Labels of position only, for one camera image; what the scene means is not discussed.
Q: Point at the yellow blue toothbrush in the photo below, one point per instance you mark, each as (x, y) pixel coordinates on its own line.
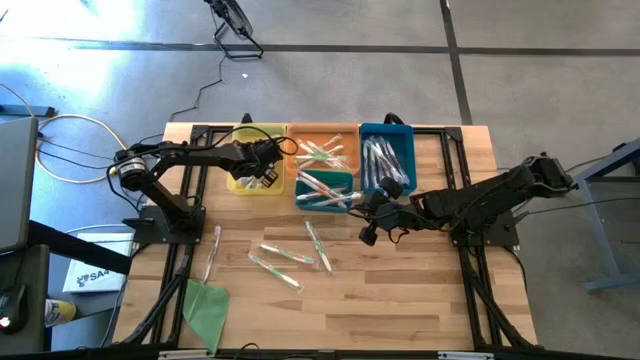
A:
(249, 182)

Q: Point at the black aluminium rig frame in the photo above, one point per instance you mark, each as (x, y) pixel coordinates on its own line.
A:
(199, 131)

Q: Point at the grey desk leg frame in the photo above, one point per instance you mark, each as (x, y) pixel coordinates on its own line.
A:
(607, 250)

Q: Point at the small teal plastic bin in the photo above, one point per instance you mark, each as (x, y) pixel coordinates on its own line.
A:
(322, 209)

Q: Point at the black computer mouse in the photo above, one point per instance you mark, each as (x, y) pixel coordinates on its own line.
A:
(11, 307)

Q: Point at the white toothbrush purple bristles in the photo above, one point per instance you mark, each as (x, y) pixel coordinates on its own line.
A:
(400, 170)

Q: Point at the white printed box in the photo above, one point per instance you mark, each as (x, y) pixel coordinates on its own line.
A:
(97, 272)

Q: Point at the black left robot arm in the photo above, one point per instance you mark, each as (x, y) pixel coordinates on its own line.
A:
(165, 165)

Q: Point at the yellow plastic bin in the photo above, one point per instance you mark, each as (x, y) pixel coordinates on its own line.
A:
(232, 187)

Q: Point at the silver aluminium bracket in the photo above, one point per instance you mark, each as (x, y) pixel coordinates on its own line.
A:
(465, 356)
(182, 356)

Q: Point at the yellow white can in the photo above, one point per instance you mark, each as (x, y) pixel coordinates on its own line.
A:
(60, 312)

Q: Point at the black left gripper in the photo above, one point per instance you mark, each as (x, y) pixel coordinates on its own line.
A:
(257, 156)

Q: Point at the orange plastic bin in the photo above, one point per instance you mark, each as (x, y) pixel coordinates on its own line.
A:
(350, 131)

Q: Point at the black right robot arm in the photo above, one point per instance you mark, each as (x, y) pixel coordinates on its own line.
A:
(490, 200)

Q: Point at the grey laptop lid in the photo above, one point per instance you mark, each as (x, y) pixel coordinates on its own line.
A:
(17, 185)

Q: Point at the large teal-blue plastic bin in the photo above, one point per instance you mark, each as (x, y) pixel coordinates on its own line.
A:
(400, 131)

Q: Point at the green cloth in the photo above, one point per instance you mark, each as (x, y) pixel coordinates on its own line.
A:
(205, 310)

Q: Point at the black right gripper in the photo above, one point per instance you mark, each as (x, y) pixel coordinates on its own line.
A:
(395, 215)

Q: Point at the purple bristle toothbrush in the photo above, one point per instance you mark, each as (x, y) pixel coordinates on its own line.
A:
(366, 165)

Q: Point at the blue white toothbrush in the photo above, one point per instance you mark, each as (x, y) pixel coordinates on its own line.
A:
(375, 165)

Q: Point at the black floor bar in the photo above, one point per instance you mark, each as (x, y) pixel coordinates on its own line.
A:
(27, 110)

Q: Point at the dark purple toothbrush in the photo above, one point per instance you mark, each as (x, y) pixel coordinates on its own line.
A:
(382, 162)

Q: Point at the black operator desk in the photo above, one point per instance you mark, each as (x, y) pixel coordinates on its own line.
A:
(85, 250)

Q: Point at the clear-wrapped toothbrush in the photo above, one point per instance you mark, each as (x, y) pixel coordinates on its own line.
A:
(345, 196)
(285, 253)
(319, 247)
(325, 164)
(212, 255)

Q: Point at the black floor fan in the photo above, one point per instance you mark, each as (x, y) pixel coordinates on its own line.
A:
(235, 20)

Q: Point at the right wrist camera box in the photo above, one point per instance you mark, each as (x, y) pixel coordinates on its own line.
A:
(391, 187)

